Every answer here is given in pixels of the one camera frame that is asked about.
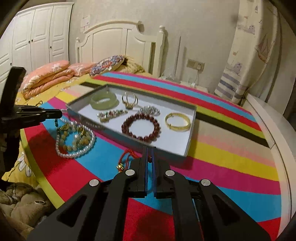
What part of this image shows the dark red bead bracelet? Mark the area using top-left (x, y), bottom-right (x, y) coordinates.
top-left (121, 112), bottom-right (161, 143)

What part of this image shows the patterned round cushion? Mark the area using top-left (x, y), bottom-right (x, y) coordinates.
top-left (89, 55), bottom-right (125, 76)

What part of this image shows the sailboat print curtain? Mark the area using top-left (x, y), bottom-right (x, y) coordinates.
top-left (214, 1), bottom-right (278, 104)

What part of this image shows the gold bangle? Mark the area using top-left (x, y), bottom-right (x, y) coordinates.
top-left (165, 113), bottom-right (191, 132)

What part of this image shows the white headboard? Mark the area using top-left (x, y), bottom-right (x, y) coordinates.
top-left (75, 20), bottom-right (166, 78)

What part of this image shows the white charger cable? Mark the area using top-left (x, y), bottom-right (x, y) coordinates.
top-left (184, 68), bottom-right (202, 88)

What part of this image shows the red cord bracelet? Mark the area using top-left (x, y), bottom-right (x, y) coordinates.
top-left (116, 149), bottom-right (153, 173)

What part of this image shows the pink folded quilt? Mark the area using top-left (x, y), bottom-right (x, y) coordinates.
top-left (20, 60), bottom-right (95, 99)

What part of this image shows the wall socket plate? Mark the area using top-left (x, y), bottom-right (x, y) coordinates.
top-left (187, 59), bottom-right (205, 72)

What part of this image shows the white nightstand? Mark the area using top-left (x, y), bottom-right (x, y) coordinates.
top-left (159, 76), bottom-right (209, 93)

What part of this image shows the silver chain bracelet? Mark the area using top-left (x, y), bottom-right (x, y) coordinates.
top-left (137, 105), bottom-right (161, 117)

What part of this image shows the white wardrobe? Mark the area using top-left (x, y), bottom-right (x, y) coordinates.
top-left (1, 2), bottom-right (74, 88)

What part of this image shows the green jade bangle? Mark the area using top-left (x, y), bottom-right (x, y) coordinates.
top-left (89, 91), bottom-right (119, 110)

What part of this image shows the grey white jewelry tray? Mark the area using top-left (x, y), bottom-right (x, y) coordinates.
top-left (66, 84), bottom-right (196, 159)

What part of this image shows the white pearl necklace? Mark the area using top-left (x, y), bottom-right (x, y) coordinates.
top-left (55, 117), bottom-right (96, 159)

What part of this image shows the lamp with round base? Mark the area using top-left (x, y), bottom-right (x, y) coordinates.
top-left (165, 36), bottom-right (182, 81)

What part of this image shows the beige fluffy pillow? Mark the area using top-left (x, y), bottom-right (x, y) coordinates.
top-left (115, 56), bottom-right (145, 74)

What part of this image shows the gemstone bar bracelet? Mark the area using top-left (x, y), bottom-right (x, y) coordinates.
top-left (97, 109), bottom-right (129, 123)

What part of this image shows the yellow floral bedsheet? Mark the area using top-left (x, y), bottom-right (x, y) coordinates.
top-left (1, 74), bottom-right (90, 188)

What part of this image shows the white window bench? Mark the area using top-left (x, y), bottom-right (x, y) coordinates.
top-left (243, 93), bottom-right (295, 234)

